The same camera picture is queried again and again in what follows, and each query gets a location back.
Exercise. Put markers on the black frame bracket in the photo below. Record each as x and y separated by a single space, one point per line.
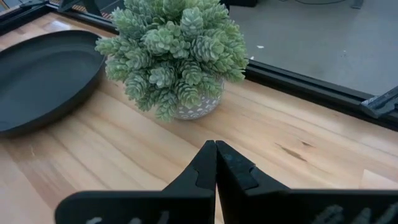
381 104

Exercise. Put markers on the round black plate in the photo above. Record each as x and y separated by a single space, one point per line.
46 77

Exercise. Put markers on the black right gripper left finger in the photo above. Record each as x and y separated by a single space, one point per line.
174 205

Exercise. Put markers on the green succulent in patterned pot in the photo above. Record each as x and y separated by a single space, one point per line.
177 59

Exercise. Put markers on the black floor mat striped edges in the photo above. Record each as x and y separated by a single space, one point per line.
105 14

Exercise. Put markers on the black aluminium table frame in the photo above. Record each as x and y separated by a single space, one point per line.
311 88

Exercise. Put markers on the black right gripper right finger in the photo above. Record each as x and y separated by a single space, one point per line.
267 205

